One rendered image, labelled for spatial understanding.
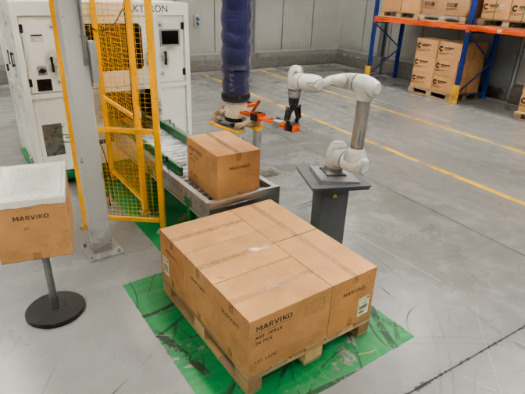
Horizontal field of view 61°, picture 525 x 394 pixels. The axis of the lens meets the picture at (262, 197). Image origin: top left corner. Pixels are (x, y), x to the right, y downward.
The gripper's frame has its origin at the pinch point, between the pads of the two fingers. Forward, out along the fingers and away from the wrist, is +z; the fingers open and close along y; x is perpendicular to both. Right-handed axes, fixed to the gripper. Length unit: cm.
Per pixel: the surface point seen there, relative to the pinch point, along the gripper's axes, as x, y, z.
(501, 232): 94, -222, 127
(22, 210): -53, 168, 33
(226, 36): -57, 13, -55
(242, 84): -50, 3, -21
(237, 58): -50, 8, -41
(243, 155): -50, 1, 36
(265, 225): -2, 20, 74
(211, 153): -65, 22, 34
